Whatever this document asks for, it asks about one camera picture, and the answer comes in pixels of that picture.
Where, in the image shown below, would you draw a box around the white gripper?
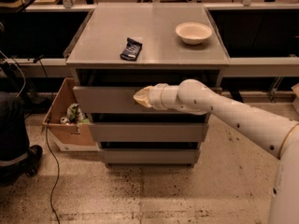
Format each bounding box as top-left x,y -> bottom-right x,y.
134,83 -> 167,109

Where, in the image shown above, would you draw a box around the grey top drawer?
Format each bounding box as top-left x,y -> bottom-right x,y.
74,80 -> 219,115

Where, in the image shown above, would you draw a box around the grey drawer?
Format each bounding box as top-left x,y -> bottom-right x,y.
99,148 -> 201,165
90,122 -> 208,142
74,80 -> 219,115

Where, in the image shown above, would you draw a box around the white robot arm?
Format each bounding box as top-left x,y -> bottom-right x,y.
134,79 -> 299,224

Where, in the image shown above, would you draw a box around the grey middle drawer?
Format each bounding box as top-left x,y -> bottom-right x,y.
90,122 -> 208,142

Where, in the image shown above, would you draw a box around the grey drawer cabinet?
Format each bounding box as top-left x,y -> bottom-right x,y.
64,2 -> 231,168

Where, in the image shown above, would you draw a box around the grey bottom drawer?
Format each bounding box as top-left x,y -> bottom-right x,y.
99,148 -> 201,165

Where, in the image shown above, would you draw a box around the dark blue snack bag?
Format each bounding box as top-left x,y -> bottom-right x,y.
120,37 -> 143,61

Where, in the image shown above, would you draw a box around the green white crumpled bag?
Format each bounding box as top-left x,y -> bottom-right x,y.
66,103 -> 89,123

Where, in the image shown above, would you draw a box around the white paper bowl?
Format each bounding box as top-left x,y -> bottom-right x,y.
176,22 -> 212,45

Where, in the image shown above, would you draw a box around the brown cardboard box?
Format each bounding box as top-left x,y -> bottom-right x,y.
43,77 -> 99,151

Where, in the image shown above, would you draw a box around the person leg dark trousers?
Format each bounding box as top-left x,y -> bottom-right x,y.
0,92 -> 29,167

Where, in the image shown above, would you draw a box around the black shoe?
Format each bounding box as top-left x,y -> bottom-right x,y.
0,145 -> 43,187

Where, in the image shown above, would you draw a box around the black floor cable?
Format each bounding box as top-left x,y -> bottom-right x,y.
45,121 -> 62,224

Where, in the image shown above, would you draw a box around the grey workbench frame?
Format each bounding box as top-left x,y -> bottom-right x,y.
1,5 -> 298,80

